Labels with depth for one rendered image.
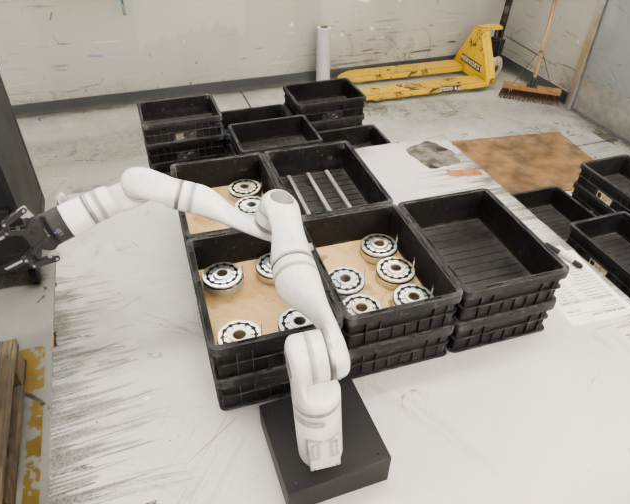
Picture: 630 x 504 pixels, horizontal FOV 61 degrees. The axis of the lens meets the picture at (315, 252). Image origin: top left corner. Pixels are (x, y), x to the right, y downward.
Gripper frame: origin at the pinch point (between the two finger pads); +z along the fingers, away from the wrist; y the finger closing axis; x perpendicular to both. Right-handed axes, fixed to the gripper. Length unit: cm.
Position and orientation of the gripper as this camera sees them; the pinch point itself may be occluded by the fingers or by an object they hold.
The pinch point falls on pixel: (2, 252)
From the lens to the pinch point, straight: 130.9
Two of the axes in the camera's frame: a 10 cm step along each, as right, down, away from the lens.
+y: 3.2, 8.0, 5.0
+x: -4.3, -3.4, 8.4
